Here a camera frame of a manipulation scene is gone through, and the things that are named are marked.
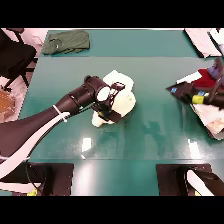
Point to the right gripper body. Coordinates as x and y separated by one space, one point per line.
200 99

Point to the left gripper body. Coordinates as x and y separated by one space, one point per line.
108 113

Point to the cream T-shirt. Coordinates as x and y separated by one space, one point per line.
125 100

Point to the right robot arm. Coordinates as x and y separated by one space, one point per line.
199 181

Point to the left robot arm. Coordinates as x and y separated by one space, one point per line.
33 126

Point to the black garment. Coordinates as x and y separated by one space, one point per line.
181 90

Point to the white garment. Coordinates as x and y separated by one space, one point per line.
188 78
213 120

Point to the purple garment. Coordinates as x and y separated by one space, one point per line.
216 68

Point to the green garment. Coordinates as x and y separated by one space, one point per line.
68 41

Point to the black chair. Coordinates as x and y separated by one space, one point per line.
15 56

